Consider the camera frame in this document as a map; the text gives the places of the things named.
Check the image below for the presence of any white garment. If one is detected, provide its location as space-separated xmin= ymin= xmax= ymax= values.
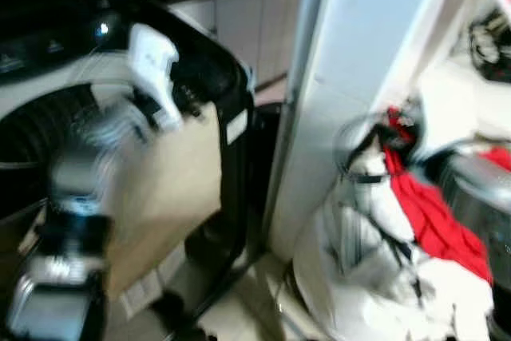
xmin=315 ymin=137 xmax=496 ymax=341

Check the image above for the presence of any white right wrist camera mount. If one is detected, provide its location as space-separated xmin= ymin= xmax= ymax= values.
xmin=415 ymin=77 xmax=480 ymax=158

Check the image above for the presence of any tall white panel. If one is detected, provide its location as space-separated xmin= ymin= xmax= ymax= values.
xmin=263 ymin=0 xmax=480 ymax=262

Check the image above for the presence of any white shelf board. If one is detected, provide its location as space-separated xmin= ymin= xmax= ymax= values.
xmin=455 ymin=61 xmax=511 ymax=144

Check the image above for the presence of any coiled black cable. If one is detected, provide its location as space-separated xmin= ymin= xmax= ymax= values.
xmin=467 ymin=14 xmax=511 ymax=82

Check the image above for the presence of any beige kitchen cabinet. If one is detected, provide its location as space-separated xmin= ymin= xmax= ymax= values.
xmin=128 ymin=0 xmax=308 ymax=93

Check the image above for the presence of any black top-load washing machine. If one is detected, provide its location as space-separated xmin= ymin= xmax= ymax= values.
xmin=0 ymin=0 xmax=258 ymax=314

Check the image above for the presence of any red garment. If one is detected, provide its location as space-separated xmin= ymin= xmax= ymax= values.
xmin=382 ymin=105 xmax=511 ymax=283

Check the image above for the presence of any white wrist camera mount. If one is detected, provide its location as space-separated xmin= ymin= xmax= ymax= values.
xmin=128 ymin=23 xmax=184 ymax=133
xmin=415 ymin=77 xmax=480 ymax=158

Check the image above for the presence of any beige garment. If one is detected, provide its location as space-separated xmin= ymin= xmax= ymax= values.
xmin=104 ymin=101 xmax=223 ymax=299

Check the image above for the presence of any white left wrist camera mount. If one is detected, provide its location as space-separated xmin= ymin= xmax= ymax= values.
xmin=128 ymin=23 xmax=184 ymax=133

